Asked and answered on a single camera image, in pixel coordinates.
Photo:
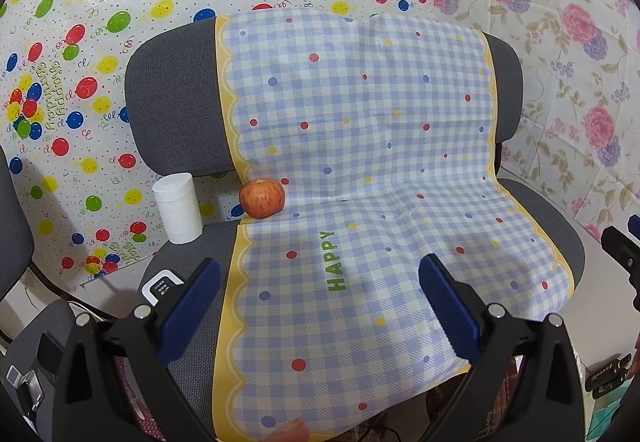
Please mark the blue checked cloth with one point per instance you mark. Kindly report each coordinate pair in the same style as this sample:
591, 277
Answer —
375, 122

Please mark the red apple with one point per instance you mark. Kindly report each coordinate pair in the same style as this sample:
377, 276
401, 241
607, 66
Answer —
261, 198

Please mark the silver metal clip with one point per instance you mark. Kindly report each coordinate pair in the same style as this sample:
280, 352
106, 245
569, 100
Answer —
22, 382

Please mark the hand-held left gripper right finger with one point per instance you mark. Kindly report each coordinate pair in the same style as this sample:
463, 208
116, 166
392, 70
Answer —
447, 312

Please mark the grey office chair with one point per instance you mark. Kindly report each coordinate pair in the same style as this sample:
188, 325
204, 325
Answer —
170, 87

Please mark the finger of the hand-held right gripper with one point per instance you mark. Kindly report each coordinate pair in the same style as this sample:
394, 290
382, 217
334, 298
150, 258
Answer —
620, 247
635, 224

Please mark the floral print sheet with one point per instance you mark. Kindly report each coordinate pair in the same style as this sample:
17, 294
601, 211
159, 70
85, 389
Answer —
550, 72

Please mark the dark glass bottle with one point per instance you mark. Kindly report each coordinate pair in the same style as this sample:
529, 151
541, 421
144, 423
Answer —
607, 389
607, 372

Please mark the pink patterned cloth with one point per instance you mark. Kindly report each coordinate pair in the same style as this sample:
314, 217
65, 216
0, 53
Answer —
142, 422

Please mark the white power bank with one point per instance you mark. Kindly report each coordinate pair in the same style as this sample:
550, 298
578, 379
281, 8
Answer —
160, 287

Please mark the white paper roll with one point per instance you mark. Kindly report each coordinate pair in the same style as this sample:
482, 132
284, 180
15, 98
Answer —
177, 209

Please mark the green plastic bag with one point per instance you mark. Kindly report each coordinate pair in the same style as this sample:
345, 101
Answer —
602, 422

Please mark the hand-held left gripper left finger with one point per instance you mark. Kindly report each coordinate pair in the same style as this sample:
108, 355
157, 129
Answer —
192, 307

